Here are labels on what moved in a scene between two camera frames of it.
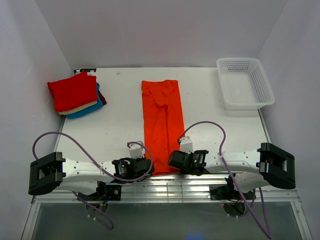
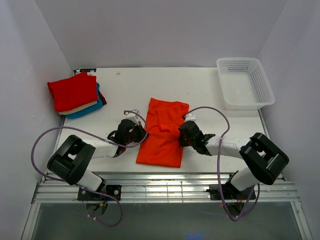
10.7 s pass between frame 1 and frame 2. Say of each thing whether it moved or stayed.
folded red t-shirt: stayed
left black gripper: moved
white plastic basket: stayed
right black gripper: moved
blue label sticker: stayed
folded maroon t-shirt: stayed
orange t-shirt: moved
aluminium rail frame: stayed
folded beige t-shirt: stayed
